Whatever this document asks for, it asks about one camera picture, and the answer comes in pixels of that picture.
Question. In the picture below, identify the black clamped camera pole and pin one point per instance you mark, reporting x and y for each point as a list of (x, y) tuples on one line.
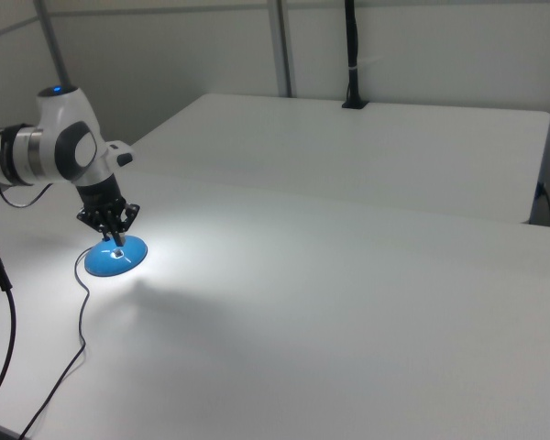
[(354, 55)]

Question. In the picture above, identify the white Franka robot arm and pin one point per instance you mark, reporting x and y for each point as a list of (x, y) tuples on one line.
[(50, 151)]

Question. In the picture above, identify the blue desk lamp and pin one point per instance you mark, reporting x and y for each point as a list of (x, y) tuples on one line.
[(114, 259)]

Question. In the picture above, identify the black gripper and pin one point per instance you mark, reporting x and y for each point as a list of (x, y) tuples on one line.
[(98, 201)]

